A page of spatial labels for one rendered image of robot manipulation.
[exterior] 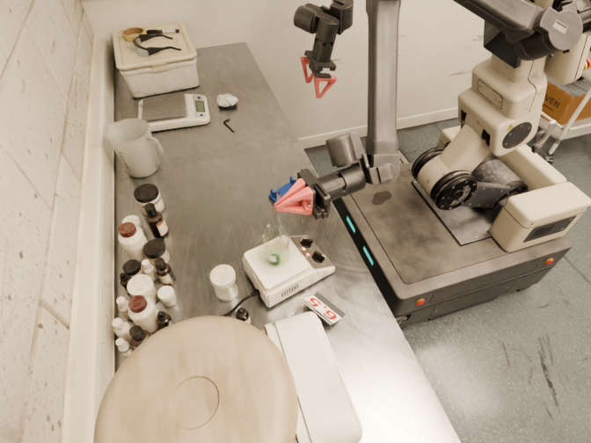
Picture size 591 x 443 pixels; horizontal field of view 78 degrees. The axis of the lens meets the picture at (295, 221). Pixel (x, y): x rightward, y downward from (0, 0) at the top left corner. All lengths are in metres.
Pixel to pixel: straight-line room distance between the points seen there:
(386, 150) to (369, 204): 0.89
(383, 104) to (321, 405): 0.68
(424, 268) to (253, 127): 0.85
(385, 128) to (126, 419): 0.71
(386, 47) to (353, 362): 0.67
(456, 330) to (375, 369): 1.02
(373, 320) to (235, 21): 1.58
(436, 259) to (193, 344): 1.39
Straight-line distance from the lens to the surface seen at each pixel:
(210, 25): 2.03
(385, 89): 0.82
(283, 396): 0.20
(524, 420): 1.82
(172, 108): 1.51
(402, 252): 1.54
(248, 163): 1.26
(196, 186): 1.21
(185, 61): 1.66
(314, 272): 0.89
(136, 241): 1.01
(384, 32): 0.84
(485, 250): 1.67
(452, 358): 1.79
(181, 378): 0.21
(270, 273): 0.86
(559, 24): 1.00
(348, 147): 0.79
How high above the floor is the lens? 1.56
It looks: 49 degrees down
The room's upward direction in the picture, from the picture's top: straight up
